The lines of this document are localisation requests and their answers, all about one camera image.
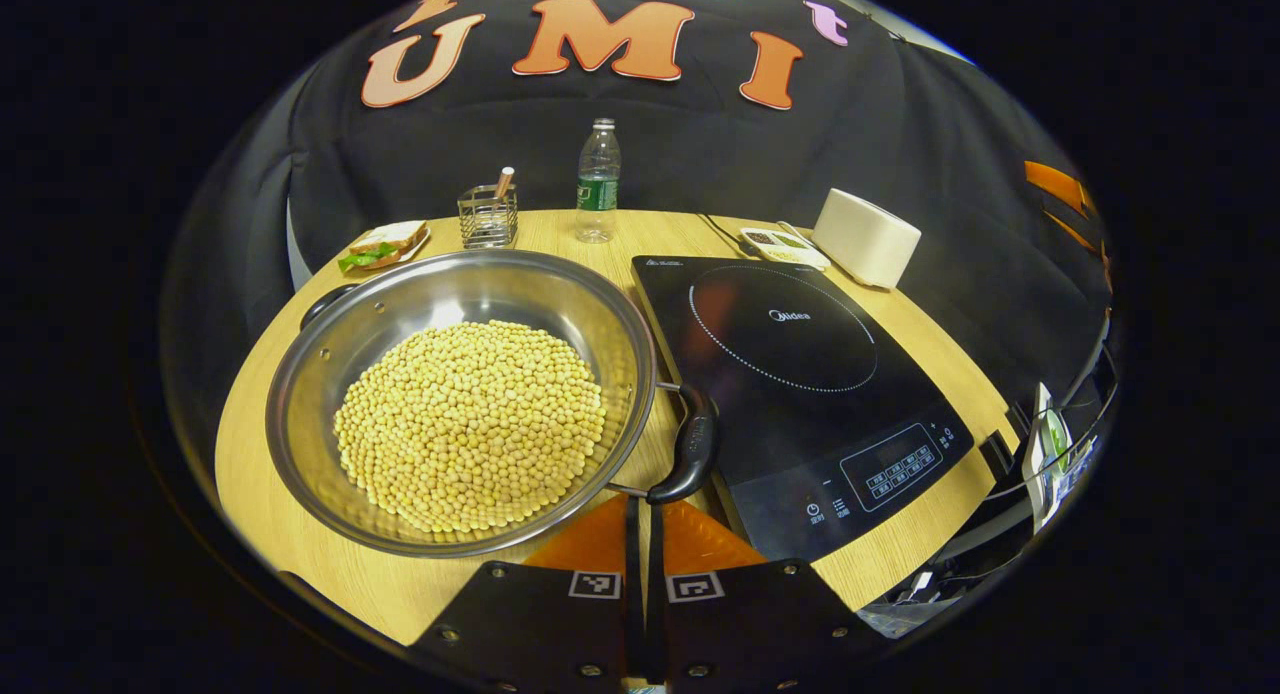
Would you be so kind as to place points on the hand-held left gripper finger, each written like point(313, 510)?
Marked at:
point(632, 574)
point(655, 594)

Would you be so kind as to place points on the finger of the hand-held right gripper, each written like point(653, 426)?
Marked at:
point(1055, 182)

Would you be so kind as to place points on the black induction cooktop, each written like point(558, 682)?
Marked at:
point(800, 374)

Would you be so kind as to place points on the white toaster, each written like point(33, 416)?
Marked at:
point(865, 239)

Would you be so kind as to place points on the pile of soybeans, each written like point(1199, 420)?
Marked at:
point(470, 424)

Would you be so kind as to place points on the white divided bean dish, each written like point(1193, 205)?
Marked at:
point(785, 249)

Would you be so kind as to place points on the black backdrop cloth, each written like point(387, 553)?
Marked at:
point(700, 144)

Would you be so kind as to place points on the small sandwich plate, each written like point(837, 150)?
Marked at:
point(415, 249)

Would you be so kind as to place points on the clear plastic water bottle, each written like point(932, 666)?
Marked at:
point(598, 174)

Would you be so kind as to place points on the sandwich with lettuce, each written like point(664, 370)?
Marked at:
point(385, 239)

